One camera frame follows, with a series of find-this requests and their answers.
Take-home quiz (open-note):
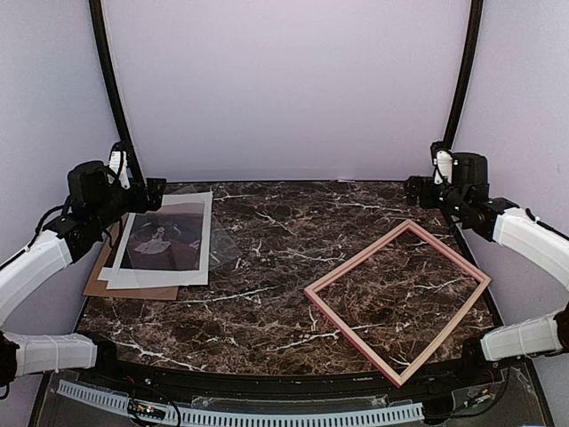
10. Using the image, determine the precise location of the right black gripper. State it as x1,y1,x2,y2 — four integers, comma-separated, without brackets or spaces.
404,175,469,218

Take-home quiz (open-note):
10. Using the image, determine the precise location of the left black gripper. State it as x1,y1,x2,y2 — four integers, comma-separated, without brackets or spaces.
92,178,166,231

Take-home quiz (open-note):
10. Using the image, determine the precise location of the clear acrylic sheet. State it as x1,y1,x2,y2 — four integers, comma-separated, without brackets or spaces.
165,183,242,272

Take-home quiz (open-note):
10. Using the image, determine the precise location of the pink wooden picture frame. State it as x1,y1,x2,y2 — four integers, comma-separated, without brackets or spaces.
304,220,491,388

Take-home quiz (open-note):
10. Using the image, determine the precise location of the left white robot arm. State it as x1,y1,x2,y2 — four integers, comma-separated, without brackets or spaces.
1,158,166,388

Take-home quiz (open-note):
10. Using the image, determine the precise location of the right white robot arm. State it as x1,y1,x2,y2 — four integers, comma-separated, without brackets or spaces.
404,148,568,386

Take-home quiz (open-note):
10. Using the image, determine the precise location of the photo print white border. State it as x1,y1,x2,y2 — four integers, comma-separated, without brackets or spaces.
107,192,212,290

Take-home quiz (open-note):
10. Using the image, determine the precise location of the brown cardboard backing board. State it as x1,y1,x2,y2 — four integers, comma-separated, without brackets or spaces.
83,213,180,301

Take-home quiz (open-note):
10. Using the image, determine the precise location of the white mat paper sheet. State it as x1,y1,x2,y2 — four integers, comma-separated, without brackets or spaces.
97,212,139,282

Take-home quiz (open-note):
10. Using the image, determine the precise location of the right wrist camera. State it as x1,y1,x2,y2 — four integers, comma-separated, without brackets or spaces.
430,141,453,185

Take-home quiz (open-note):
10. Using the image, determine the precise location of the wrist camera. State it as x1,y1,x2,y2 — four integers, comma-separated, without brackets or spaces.
108,144,131,190
430,141,453,185

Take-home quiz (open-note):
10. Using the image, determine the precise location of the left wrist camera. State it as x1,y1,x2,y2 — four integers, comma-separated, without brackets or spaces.
108,144,131,190

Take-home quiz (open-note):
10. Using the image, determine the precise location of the left black corner post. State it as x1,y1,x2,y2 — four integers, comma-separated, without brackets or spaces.
88,0,145,184

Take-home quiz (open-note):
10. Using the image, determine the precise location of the black corner post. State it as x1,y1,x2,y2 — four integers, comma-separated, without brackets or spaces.
442,0,484,149
88,0,145,184

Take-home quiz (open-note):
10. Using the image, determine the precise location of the right black corner post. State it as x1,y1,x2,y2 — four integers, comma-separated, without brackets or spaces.
442,0,484,149

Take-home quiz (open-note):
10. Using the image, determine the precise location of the black front table rail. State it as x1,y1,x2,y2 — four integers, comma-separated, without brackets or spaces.
117,359,501,399

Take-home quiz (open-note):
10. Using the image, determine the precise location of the white slotted cable duct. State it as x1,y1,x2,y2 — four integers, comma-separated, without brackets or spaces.
57,380,425,427

